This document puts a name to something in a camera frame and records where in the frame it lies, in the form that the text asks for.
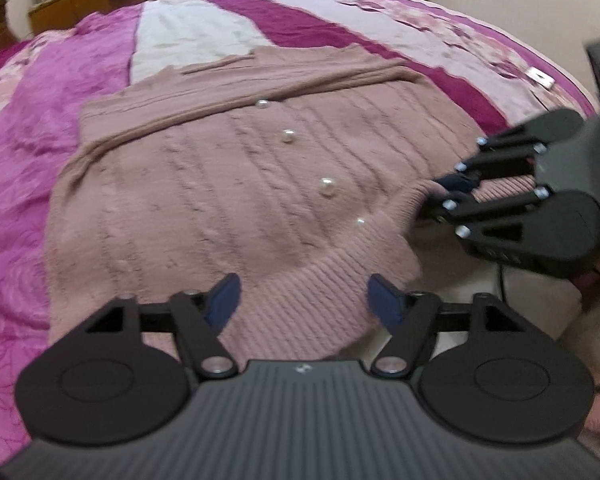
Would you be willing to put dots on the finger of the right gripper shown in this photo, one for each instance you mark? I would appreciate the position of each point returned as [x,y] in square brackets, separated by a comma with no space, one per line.
[503,163]
[459,208]

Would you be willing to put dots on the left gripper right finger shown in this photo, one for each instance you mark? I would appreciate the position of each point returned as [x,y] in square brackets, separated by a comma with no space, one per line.
[409,318]

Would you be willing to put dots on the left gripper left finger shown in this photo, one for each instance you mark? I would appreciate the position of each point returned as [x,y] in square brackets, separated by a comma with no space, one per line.
[199,319]

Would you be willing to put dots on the pink knitted cardigan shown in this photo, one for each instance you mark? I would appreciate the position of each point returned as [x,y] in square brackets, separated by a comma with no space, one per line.
[299,170]

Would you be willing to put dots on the purple floral bedspread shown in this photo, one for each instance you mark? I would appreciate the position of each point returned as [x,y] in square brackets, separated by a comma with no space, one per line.
[44,84]

